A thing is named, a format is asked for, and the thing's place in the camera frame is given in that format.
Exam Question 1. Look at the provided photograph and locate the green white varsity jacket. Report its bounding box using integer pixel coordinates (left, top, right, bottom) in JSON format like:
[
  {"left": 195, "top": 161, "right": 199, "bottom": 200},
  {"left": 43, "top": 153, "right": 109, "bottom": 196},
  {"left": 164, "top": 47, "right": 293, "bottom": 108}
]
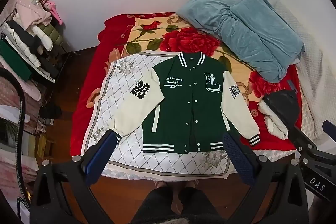
[{"left": 108, "top": 51, "right": 261, "bottom": 154}]

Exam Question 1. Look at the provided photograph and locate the pile of clothes on rack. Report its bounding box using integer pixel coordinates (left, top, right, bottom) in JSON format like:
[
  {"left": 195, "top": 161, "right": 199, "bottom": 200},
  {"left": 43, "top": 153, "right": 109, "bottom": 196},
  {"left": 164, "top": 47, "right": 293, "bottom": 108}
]
[{"left": 1, "top": 0, "right": 67, "bottom": 83}]

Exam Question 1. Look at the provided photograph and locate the black white fleece garment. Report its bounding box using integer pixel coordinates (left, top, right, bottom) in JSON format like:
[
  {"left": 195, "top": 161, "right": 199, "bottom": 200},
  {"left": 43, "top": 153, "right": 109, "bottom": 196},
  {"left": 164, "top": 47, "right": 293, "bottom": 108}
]
[{"left": 258, "top": 90, "right": 301, "bottom": 140}]

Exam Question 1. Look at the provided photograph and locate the white textured bedspread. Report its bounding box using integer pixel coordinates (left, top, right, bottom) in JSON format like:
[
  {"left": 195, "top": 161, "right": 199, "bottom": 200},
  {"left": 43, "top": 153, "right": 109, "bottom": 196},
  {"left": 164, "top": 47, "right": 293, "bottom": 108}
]
[{"left": 274, "top": 1, "right": 335, "bottom": 154}]

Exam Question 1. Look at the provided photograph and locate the red floral blanket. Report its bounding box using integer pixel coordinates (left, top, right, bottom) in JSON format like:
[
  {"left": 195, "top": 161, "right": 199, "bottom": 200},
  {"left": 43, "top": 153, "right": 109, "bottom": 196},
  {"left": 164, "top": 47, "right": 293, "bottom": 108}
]
[{"left": 70, "top": 12, "right": 300, "bottom": 156}]

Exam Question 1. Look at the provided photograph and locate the blue folded quilt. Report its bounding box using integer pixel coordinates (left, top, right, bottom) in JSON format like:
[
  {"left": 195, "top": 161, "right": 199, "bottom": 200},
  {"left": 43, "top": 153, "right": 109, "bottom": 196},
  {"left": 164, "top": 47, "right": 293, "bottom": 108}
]
[{"left": 176, "top": 0, "right": 304, "bottom": 83}]

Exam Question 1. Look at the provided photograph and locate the white quilted floral mat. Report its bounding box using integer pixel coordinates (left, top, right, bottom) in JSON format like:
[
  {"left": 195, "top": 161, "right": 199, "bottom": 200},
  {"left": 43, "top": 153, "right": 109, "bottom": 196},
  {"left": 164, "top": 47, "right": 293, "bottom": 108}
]
[{"left": 81, "top": 50, "right": 235, "bottom": 182}]

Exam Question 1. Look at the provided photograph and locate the black cable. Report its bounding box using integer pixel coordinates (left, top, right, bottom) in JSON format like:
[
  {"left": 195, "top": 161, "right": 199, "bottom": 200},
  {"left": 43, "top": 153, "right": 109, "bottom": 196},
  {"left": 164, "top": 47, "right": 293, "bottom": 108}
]
[{"left": 0, "top": 67, "right": 32, "bottom": 214}]

